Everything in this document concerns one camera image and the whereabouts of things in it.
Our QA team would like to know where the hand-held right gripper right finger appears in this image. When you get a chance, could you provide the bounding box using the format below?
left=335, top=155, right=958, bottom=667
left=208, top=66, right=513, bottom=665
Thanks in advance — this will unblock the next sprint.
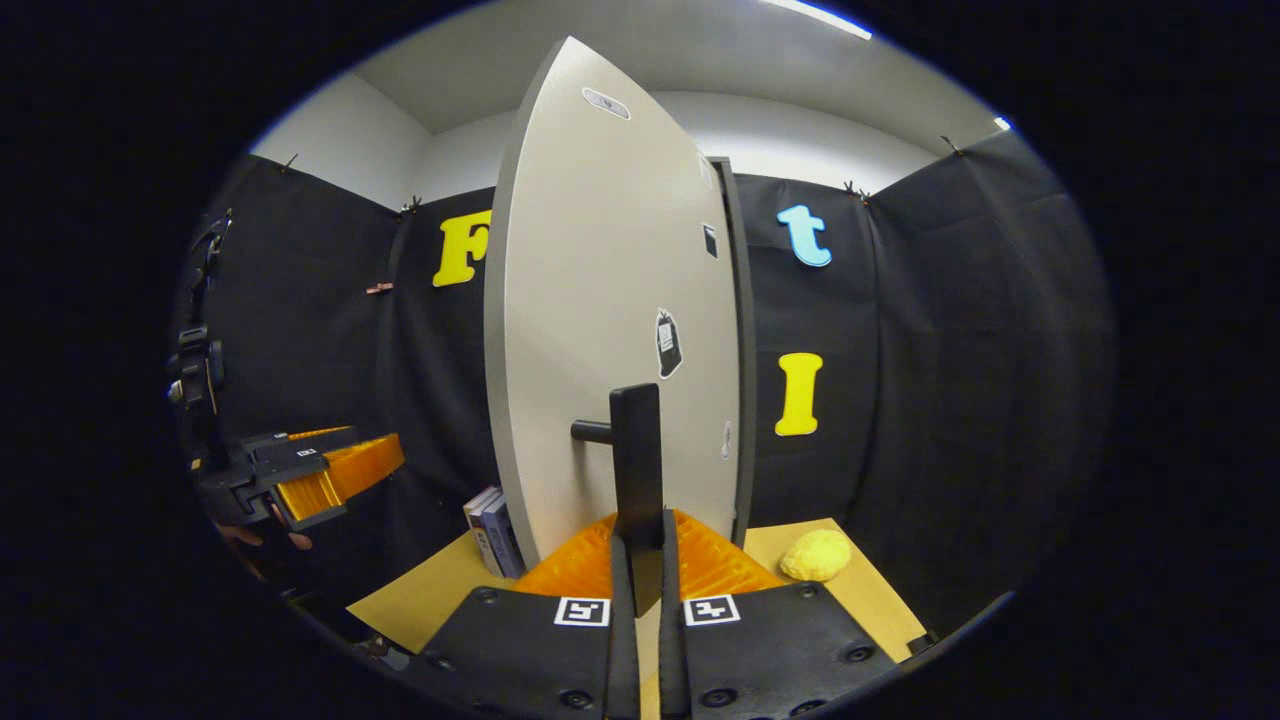
left=657, top=508, right=898, bottom=720

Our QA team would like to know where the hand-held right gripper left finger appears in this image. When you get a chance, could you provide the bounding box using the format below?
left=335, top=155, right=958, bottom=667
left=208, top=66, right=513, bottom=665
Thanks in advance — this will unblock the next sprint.
left=405, top=512, right=641, bottom=720

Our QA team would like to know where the black cabinet door handle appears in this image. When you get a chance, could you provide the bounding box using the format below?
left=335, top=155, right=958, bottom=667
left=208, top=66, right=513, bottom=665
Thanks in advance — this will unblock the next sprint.
left=571, top=383, right=666, bottom=618

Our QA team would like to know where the beige cabinet door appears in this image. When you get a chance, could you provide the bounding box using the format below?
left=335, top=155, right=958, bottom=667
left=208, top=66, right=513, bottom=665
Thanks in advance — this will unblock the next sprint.
left=484, top=36, right=746, bottom=571

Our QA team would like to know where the dark grey cabinet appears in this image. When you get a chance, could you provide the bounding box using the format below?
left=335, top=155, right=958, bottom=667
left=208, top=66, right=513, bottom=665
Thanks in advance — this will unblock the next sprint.
left=710, top=155, right=759, bottom=549

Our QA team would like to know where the dark blue book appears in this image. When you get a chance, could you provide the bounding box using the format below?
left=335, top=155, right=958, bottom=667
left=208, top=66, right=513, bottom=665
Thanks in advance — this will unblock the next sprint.
left=480, top=492, right=528, bottom=579

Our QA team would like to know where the yellow sponge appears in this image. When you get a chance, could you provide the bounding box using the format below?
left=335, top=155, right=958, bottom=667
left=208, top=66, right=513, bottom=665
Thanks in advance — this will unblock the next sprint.
left=779, top=529, right=854, bottom=584

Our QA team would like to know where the black backdrop cloth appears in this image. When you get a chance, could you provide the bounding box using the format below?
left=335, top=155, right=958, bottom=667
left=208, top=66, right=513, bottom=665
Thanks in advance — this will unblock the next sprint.
left=175, top=130, right=1116, bottom=641

